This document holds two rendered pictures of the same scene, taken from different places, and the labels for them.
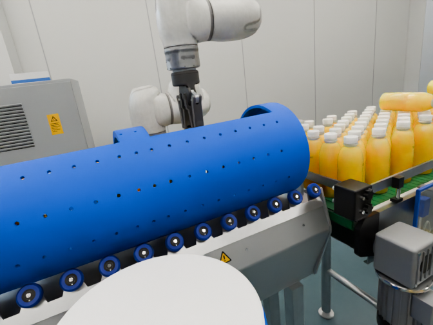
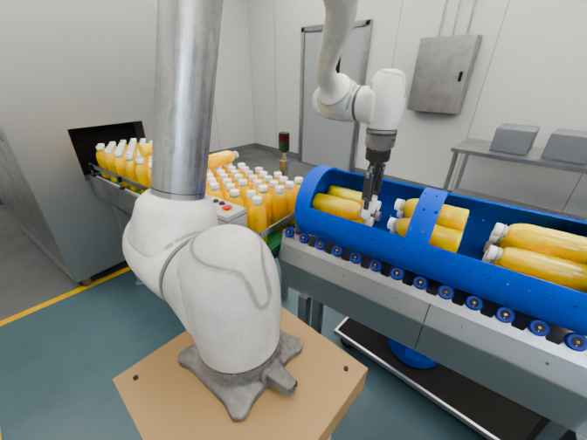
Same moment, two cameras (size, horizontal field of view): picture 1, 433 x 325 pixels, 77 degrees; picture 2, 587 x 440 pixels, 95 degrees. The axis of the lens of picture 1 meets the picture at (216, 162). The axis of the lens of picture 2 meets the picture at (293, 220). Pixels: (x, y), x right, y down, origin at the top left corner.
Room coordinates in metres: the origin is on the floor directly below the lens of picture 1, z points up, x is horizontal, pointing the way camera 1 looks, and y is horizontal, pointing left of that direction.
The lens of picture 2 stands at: (1.43, 0.66, 1.55)
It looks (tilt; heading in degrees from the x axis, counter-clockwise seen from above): 28 degrees down; 240
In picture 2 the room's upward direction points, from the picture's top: 1 degrees clockwise
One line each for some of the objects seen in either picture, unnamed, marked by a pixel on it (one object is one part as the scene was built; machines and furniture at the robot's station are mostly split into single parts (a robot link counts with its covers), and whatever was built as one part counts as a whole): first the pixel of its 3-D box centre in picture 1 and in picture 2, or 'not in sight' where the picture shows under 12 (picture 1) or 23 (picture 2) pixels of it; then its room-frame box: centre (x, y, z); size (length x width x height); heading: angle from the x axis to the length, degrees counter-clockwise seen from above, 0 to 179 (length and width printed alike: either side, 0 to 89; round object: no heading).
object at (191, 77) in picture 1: (187, 88); (376, 161); (0.78, 0.06, 1.31); 0.08 x 0.07 x 0.09; 25
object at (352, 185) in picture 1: (351, 200); not in sight; (0.69, -0.36, 0.95); 0.10 x 0.07 x 0.10; 25
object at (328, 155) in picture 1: (330, 166); (289, 204); (0.85, -0.38, 1.00); 0.07 x 0.07 x 0.19
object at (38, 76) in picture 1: (31, 78); not in sight; (2.17, 1.29, 1.48); 0.24 x 0.12 x 0.08; 116
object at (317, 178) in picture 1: (308, 175); (289, 217); (0.89, -0.31, 0.96); 0.40 x 0.01 x 0.03; 25
